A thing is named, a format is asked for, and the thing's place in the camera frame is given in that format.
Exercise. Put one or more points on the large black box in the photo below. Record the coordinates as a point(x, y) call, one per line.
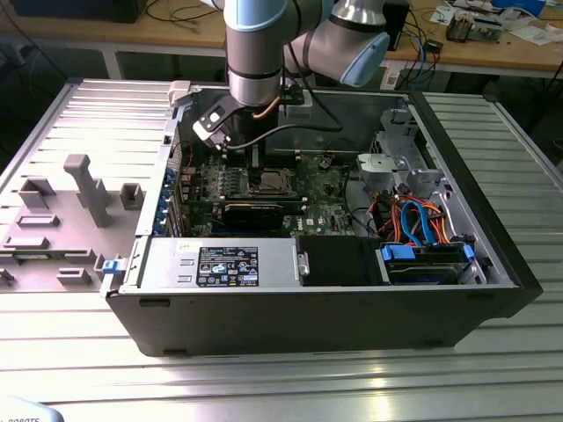
point(75, 9)

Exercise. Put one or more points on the hard disk blue carrier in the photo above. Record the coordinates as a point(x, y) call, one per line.
point(422, 272)

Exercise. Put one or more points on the white paper sheets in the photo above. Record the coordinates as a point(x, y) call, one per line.
point(534, 34)

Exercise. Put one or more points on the silver CPU plate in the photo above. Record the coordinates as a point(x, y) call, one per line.
point(272, 180)

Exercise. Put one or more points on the CPU socket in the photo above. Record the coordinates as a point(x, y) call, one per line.
point(292, 169)

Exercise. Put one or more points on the small electronics box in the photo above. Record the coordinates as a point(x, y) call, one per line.
point(488, 31)

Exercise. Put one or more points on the black graphics card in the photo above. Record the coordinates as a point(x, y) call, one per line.
point(253, 217)

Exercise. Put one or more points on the gray parts rack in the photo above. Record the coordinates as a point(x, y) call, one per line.
point(66, 228)

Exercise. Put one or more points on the metal finned heat sink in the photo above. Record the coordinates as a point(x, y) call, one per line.
point(459, 27)

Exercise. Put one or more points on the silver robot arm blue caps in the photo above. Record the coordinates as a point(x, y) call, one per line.
point(253, 53)

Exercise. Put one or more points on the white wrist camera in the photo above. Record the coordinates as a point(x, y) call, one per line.
point(211, 127)

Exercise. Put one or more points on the green motherboard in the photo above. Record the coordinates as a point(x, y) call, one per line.
point(325, 206)

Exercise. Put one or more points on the black upright box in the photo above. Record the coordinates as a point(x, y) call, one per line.
point(402, 37)

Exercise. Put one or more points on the long wooden desk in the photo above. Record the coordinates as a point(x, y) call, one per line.
point(176, 35)

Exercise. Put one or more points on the small blue plastic clip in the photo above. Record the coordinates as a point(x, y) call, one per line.
point(112, 267)

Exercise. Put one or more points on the round coin battery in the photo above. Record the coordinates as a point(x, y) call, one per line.
point(323, 165)

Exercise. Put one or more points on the silver power supply unit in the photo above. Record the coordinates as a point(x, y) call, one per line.
point(171, 264)

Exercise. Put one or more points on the small black box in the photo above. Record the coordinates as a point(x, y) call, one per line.
point(433, 46)

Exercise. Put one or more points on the gray wrist camera box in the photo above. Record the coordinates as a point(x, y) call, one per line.
point(299, 110)

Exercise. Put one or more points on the blue card retention clip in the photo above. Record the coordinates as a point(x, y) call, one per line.
point(158, 223)
point(170, 176)
point(163, 203)

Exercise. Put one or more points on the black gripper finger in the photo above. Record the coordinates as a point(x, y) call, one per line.
point(256, 169)

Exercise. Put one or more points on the black open PC case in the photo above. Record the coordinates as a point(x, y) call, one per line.
point(286, 321)

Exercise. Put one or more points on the blue flat box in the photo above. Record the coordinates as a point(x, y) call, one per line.
point(519, 4)

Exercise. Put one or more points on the silver perforated metal bracket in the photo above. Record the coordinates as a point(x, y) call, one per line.
point(396, 127)

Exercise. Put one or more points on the white printed device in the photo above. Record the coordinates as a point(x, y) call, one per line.
point(26, 411)

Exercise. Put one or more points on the silver metal drive bracket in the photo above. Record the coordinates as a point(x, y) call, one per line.
point(378, 169)

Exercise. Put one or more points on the black RAM slot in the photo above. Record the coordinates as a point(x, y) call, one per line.
point(281, 156)
point(281, 162)
point(272, 201)
point(294, 207)

